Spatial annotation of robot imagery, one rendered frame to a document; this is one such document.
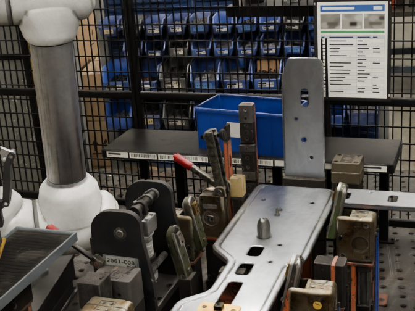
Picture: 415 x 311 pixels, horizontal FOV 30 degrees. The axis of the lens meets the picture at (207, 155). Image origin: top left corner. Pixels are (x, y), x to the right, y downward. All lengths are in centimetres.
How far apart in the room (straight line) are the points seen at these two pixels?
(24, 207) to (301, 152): 76
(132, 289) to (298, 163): 80
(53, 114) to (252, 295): 67
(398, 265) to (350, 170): 38
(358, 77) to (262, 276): 89
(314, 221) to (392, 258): 54
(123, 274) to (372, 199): 76
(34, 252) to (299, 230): 67
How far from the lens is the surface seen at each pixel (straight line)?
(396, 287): 224
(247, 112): 219
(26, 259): 148
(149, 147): 241
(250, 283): 164
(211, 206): 196
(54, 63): 186
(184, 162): 196
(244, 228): 188
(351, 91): 237
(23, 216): 202
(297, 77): 210
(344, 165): 211
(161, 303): 167
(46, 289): 212
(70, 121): 192
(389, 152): 229
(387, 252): 243
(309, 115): 212
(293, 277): 152
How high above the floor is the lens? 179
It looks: 19 degrees down
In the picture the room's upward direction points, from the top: 4 degrees counter-clockwise
